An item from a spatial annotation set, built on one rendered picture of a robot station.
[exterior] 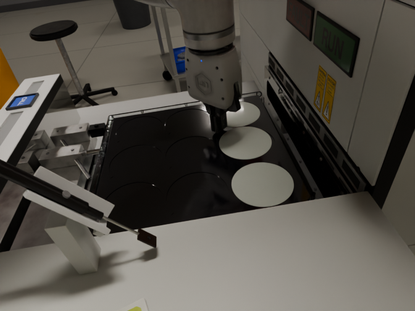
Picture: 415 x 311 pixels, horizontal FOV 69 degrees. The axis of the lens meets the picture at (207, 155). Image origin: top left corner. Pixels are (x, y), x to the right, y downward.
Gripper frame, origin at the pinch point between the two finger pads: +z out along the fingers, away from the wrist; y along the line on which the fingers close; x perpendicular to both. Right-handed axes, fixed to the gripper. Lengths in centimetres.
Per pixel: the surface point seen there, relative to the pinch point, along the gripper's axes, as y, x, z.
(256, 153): 10.3, -1.7, 2.5
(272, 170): 15.0, -3.7, 2.6
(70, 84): -268, 67, 92
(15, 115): -35.4, -25.7, -3.1
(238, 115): -0.5, 6.7, 2.6
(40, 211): -13.1, -33.7, 4.5
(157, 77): -196, 124, 92
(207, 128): -2.8, -0.6, 2.5
